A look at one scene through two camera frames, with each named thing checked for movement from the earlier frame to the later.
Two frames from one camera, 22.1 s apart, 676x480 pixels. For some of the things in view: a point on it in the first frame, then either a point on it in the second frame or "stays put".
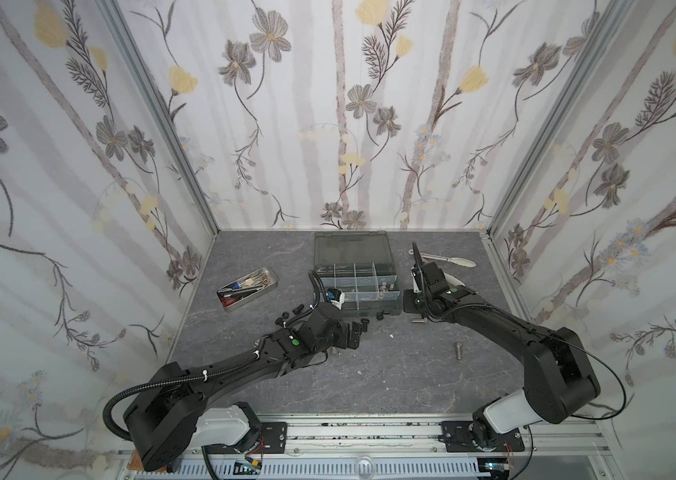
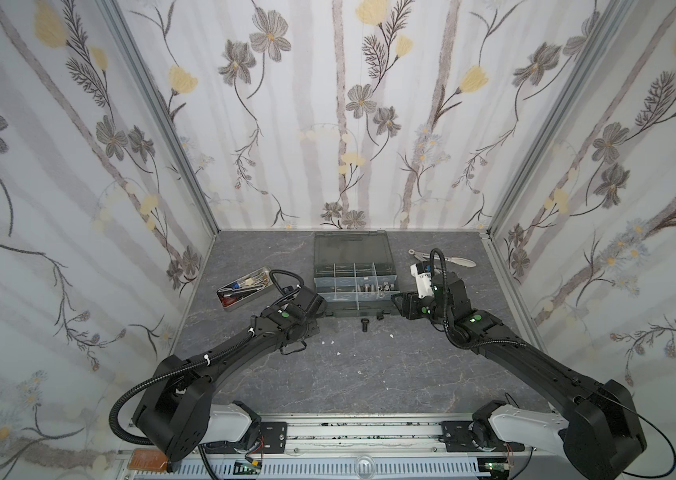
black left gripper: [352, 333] to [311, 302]
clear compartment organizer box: [359, 264] stays put
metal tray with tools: [242, 290] stays put
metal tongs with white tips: [461, 262] stays put
